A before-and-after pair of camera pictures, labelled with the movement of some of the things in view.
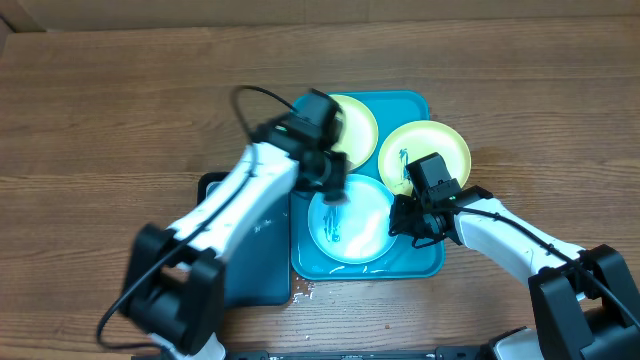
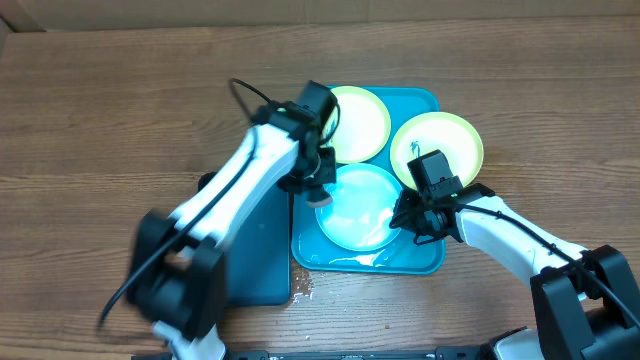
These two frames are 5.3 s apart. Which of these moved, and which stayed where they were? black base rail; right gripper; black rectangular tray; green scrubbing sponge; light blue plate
Moved: green scrubbing sponge; light blue plate
Stayed: right gripper; black rectangular tray; black base rail
